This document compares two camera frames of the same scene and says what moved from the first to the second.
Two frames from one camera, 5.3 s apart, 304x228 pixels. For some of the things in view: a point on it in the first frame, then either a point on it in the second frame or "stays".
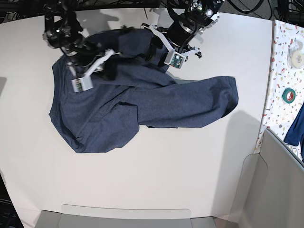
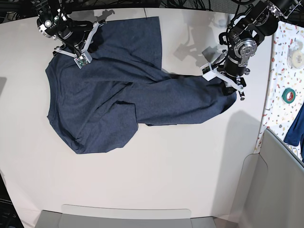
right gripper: (178, 36) → (230, 74)
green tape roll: (292, 96) stays
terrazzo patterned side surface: (285, 97) stays
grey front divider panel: (76, 216) stays
